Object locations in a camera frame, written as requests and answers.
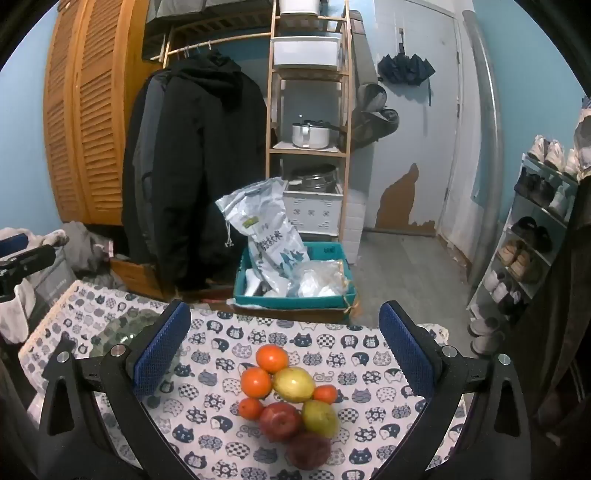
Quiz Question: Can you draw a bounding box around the wooden shelf rack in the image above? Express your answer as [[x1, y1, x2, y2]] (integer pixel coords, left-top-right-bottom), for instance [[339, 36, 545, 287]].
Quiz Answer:
[[265, 0, 354, 241]]

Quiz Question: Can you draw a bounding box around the medium orange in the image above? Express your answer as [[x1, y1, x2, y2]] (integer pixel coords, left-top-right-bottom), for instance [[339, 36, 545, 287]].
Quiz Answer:
[[257, 344, 290, 374]]

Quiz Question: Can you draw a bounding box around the black hooded coat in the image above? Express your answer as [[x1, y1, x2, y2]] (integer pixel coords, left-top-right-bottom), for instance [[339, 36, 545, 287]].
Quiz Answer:
[[121, 51, 269, 291]]

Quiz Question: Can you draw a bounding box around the dark red apple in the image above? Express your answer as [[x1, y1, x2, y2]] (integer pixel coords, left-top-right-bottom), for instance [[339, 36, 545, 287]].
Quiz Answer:
[[288, 432, 332, 470]]

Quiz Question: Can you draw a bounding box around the metal pipe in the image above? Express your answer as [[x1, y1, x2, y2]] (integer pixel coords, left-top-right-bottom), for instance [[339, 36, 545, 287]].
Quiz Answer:
[[462, 9, 504, 287]]

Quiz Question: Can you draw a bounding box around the white rice bag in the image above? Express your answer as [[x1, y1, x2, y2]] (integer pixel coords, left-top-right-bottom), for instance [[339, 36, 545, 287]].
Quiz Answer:
[[215, 178, 310, 296]]

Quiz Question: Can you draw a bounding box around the pale shoe rack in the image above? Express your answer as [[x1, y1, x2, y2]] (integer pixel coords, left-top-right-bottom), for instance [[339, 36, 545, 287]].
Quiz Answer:
[[466, 152, 580, 324]]

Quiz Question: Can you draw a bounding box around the clear glass plate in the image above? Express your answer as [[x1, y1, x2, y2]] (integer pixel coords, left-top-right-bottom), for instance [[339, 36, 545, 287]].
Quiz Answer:
[[85, 308, 160, 365]]

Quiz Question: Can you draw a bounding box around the teal cardboard box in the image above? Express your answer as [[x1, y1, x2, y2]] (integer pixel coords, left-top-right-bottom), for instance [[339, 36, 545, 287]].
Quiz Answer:
[[232, 241, 360, 311]]

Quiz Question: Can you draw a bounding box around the white lattice basket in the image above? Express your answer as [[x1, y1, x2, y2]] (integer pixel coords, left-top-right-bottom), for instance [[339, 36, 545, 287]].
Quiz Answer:
[[283, 182, 345, 236]]

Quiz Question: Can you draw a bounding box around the wooden louvered wardrobe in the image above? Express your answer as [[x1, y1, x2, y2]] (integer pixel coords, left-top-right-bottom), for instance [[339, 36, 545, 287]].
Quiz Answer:
[[43, 0, 153, 227]]

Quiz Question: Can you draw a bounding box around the grey hanging backpack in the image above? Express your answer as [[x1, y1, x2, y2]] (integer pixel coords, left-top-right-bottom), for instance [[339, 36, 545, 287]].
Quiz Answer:
[[353, 83, 400, 148]]

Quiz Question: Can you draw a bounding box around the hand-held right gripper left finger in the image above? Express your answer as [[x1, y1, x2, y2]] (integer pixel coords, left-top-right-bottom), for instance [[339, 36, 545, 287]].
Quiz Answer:
[[39, 299, 204, 480]]

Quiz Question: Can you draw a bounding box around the white storage box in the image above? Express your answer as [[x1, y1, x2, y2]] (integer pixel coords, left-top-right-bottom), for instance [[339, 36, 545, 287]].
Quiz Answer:
[[271, 37, 345, 70]]

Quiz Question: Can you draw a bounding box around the steel steamer pot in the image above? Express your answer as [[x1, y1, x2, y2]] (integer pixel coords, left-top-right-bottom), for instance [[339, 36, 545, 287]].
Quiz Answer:
[[288, 166, 339, 192]]

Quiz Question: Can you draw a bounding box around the grey jacket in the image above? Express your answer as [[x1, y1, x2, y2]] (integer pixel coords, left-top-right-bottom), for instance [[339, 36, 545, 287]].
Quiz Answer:
[[122, 74, 171, 259]]

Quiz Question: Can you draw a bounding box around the green pear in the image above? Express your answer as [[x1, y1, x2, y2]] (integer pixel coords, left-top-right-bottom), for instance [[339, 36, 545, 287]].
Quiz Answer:
[[302, 400, 341, 438]]

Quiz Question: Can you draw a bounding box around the large orange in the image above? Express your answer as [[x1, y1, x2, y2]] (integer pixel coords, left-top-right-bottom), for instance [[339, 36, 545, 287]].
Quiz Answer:
[[240, 367, 273, 400]]

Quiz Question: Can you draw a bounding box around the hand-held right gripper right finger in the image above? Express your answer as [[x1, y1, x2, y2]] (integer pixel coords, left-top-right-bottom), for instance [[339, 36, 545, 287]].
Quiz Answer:
[[369, 299, 534, 480]]

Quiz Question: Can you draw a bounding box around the grey tote bag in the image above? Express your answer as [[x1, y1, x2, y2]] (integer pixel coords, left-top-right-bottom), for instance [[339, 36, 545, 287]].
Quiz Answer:
[[18, 258, 79, 315]]

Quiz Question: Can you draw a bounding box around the dark folded umbrella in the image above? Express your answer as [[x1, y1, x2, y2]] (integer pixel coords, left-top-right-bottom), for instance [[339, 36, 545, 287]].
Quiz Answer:
[[378, 53, 436, 104]]

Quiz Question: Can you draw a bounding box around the wooden drawer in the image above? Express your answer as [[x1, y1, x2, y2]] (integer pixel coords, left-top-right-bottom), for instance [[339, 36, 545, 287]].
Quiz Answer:
[[111, 258, 176, 301]]

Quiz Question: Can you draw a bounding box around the grey crumpled clothing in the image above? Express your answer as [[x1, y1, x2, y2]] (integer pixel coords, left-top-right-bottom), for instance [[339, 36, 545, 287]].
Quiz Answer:
[[60, 222, 121, 287]]

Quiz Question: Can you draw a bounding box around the group of shoes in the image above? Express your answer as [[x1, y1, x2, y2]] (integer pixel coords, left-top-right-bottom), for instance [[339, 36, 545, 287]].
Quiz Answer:
[[468, 134, 583, 356]]

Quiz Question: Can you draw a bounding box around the pale blue door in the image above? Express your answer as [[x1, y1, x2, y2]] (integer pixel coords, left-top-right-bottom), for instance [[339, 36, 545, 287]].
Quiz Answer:
[[374, 9, 462, 236]]

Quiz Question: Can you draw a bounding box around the white cooking pot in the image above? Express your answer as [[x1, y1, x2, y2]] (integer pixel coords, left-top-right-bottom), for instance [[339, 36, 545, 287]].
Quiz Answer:
[[292, 119, 345, 149]]

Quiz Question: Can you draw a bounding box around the wooden clothes rail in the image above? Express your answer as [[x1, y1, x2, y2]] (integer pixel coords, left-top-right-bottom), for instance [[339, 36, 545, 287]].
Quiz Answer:
[[161, 32, 273, 63]]

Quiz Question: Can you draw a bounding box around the clear plastic bag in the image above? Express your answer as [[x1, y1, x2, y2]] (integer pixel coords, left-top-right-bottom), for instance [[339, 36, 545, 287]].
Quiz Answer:
[[286, 260, 347, 298]]

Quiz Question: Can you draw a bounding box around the yellow lemon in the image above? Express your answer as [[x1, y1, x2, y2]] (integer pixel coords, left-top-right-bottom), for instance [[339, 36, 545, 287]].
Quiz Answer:
[[272, 367, 316, 403]]

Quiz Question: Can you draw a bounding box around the cat print tablecloth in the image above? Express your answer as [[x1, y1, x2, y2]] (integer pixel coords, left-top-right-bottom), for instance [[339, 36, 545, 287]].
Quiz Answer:
[[18, 281, 469, 480]]

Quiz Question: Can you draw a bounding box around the white cloth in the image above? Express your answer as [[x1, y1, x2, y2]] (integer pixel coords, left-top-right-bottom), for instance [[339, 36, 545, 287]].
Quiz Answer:
[[0, 228, 70, 344]]

